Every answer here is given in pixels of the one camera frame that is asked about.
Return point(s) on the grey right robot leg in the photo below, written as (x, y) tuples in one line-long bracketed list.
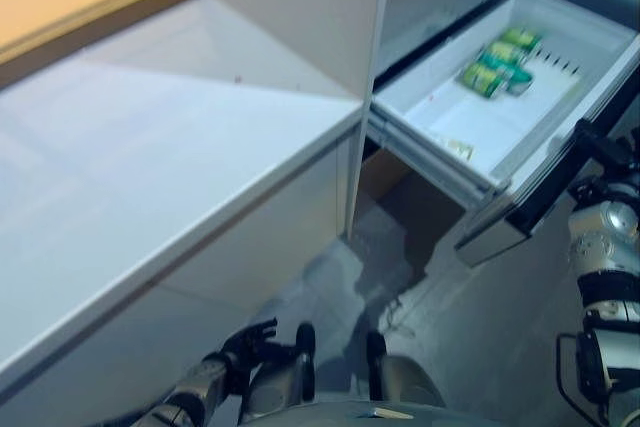
[(405, 382)]

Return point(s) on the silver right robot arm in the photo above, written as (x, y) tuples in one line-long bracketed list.
[(605, 247)]

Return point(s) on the dark steel fridge drawer front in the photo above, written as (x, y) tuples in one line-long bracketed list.
[(550, 197)]

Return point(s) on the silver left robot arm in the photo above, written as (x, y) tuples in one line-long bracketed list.
[(195, 392)]

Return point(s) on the grey robot torso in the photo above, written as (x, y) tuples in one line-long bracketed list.
[(375, 417)]

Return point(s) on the tall white cabinet panel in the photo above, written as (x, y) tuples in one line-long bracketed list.
[(300, 7)]

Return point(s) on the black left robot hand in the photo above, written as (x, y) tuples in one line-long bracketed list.
[(250, 347)]

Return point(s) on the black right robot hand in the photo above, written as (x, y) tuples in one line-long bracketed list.
[(612, 152)]

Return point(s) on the white fridge drawer bin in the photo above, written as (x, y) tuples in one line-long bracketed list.
[(475, 122)]

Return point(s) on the steel lower fridge drawer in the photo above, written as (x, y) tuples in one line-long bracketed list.
[(490, 242)]

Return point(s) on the grey drawer slide rails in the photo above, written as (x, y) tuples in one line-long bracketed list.
[(425, 162)]

